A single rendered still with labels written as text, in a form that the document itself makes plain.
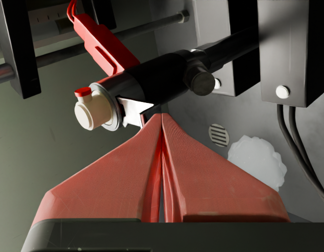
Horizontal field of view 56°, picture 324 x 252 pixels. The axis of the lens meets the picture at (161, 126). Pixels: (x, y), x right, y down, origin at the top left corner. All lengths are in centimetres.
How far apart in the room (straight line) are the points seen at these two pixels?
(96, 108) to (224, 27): 15
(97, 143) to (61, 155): 6
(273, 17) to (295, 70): 4
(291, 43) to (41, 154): 36
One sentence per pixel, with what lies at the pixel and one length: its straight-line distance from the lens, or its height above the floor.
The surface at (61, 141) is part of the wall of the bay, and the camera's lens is 48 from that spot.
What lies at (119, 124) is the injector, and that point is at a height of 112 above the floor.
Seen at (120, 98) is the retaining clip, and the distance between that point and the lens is 15.
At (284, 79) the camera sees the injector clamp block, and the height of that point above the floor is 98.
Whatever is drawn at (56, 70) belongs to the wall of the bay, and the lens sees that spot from 46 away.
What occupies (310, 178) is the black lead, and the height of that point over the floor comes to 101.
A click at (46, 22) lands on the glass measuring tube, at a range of 43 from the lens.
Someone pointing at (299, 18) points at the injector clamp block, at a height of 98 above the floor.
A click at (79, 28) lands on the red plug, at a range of 21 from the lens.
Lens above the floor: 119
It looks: 35 degrees down
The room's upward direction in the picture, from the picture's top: 120 degrees counter-clockwise
